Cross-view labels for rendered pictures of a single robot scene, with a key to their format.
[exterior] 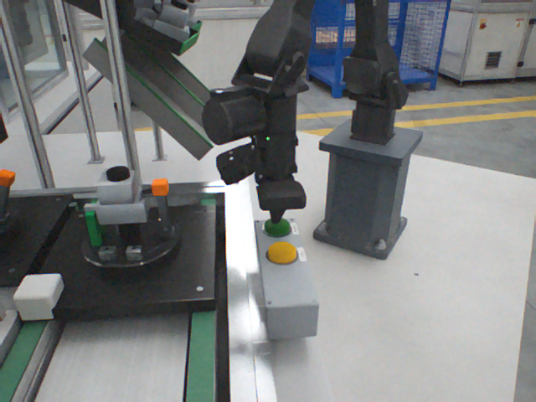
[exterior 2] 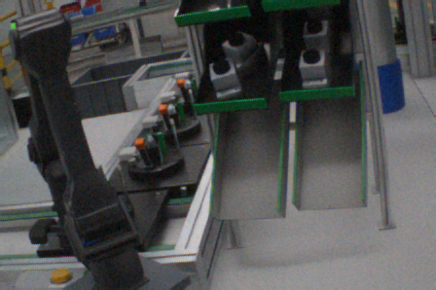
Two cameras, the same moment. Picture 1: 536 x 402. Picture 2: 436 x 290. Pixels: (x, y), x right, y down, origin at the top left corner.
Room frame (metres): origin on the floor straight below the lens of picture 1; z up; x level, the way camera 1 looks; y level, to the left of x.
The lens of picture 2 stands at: (1.13, -0.84, 1.51)
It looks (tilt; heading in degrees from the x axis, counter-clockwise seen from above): 20 degrees down; 108
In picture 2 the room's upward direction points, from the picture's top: 12 degrees counter-clockwise
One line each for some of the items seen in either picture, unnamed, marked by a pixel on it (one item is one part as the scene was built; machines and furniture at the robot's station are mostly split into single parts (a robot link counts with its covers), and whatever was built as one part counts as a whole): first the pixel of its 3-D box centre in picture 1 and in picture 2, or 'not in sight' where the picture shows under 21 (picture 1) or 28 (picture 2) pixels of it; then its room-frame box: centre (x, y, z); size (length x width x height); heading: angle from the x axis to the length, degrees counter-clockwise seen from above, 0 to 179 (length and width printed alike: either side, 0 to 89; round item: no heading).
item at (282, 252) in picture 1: (282, 254); (61, 276); (0.52, -0.02, 0.96); 0.04 x 0.04 x 0.02
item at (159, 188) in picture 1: (157, 206); not in sight; (0.53, 0.15, 1.04); 0.04 x 0.02 x 0.08; 95
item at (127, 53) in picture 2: not in sight; (134, 50); (-1.46, 5.21, 0.36); 0.60 x 0.40 x 0.15; 17
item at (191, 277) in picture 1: (133, 253); (104, 223); (0.53, 0.19, 0.96); 0.24 x 0.24 x 0.02; 5
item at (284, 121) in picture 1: (275, 102); (61, 174); (0.59, -0.01, 1.16); 0.09 x 0.06 x 0.07; 131
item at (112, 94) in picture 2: not in sight; (132, 87); (-0.22, 2.18, 0.73); 0.62 x 0.42 x 0.23; 5
